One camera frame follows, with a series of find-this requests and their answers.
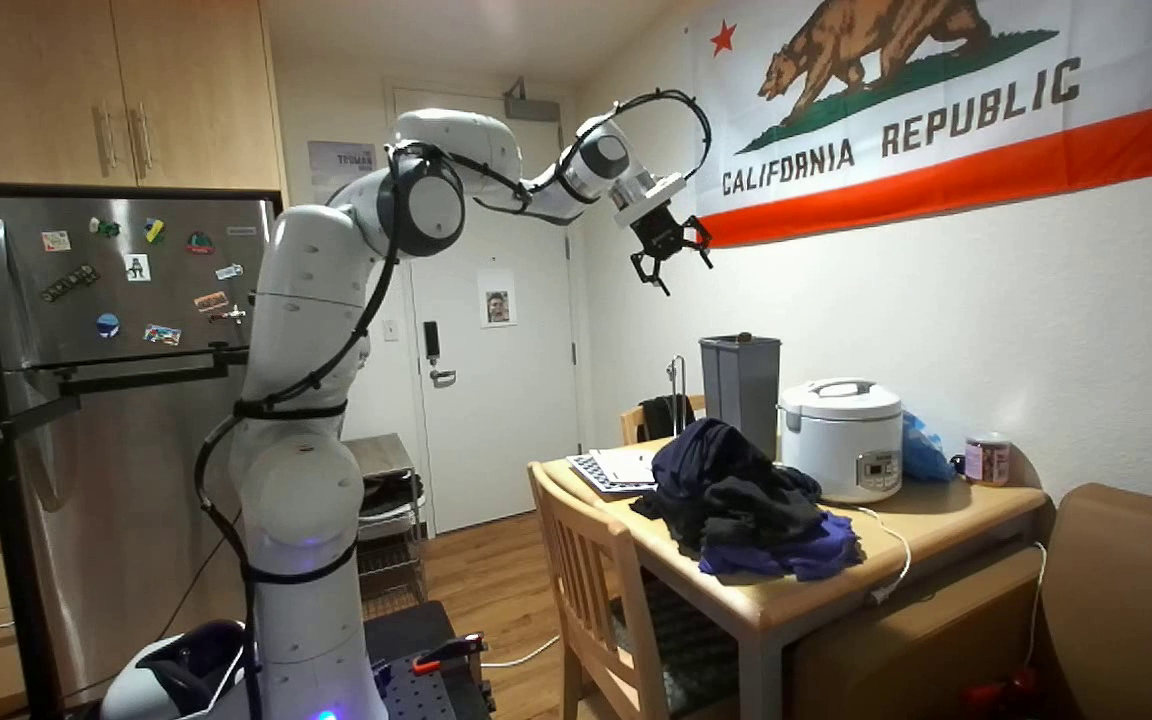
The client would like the tall grey bin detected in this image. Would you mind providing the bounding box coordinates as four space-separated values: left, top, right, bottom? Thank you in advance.
698 331 783 463

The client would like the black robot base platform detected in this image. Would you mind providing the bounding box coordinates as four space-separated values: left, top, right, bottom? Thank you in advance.
362 594 502 720

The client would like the dark grey jacket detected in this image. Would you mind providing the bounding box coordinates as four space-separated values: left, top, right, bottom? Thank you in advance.
628 463 832 560

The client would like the paper door sign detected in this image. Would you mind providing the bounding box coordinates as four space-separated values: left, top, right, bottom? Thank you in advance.
476 273 519 331

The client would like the purple cloth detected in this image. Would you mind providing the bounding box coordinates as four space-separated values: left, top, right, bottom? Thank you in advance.
692 513 867 586

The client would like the white rice cooker cable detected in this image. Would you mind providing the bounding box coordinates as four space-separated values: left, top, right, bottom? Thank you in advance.
853 505 922 613

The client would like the metal shelf cart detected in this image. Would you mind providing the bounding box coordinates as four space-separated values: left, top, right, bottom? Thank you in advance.
342 433 432 613

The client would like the grey wall panel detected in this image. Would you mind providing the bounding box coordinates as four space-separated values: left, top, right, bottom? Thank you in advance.
304 137 380 198

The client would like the dark long magnet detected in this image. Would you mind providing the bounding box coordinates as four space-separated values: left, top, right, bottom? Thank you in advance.
41 258 103 302

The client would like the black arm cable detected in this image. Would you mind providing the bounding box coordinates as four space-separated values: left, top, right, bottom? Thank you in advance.
191 85 720 720

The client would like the blue crumpled cloth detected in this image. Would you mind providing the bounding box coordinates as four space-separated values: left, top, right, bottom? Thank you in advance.
900 407 962 489

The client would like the orange handled tool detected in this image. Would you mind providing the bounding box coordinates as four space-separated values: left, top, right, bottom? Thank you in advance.
409 632 488 676

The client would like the wooden slatted chair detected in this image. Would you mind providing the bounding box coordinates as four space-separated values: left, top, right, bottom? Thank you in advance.
526 457 745 720

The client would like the brown armchair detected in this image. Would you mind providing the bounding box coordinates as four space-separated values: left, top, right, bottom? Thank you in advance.
789 480 1152 720

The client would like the wooden wall cabinet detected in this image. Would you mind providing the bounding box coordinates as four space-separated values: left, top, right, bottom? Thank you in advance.
0 0 288 195

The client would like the stainless steel fridge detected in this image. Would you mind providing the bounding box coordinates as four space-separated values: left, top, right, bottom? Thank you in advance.
0 184 286 720

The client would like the wooden table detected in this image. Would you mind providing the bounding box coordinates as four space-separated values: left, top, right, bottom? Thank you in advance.
529 433 1056 720

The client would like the white rice cooker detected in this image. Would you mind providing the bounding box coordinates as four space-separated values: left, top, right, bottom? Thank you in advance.
782 377 908 506

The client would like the navy hoodie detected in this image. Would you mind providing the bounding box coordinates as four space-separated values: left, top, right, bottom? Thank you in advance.
649 416 778 527

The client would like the white floor cable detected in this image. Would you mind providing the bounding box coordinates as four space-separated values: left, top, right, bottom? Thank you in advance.
482 632 569 676

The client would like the grey door closer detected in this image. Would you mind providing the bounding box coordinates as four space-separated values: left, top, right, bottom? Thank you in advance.
502 81 569 126

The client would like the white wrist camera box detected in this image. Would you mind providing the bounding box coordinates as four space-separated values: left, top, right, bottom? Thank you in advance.
606 167 668 222

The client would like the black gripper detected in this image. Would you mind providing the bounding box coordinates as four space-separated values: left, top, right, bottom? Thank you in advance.
628 195 715 294

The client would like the California Republic flag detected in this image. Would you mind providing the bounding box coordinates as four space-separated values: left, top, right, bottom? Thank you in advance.
692 0 1152 256

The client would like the red floor object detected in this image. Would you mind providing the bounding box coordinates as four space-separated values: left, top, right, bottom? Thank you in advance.
956 662 1048 720

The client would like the dark dotted seat cushion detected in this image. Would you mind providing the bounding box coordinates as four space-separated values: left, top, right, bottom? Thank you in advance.
632 584 745 714

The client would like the white door with closer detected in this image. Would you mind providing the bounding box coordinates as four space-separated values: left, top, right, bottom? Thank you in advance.
388 88 586 535

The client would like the pink mug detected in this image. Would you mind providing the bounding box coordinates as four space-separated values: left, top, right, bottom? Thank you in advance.
952 433 1017 489

